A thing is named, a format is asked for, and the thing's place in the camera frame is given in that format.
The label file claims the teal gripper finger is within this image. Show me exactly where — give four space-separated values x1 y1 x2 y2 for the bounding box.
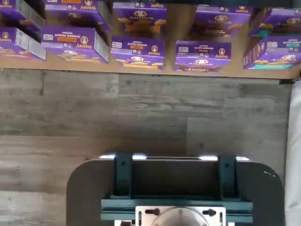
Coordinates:
113 152 134 200
217 153 238 200

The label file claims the purple Annie's snack box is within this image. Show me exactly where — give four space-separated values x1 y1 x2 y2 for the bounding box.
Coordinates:
112 1 168 38
110 35 165 71
44 0 111 34
189 4 253 38
40 25 111 65
174 40 232 73
0 26 47 62
0 0 47 32

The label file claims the white curtain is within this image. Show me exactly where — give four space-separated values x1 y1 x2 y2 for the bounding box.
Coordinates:
285 80 301 226

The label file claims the wooden shelf board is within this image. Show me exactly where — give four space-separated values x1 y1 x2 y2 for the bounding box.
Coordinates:
0 0 301 80

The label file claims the purple Annie's box teal stripe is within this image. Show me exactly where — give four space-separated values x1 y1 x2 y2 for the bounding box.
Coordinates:
248 7 301 38
243 35 301 71

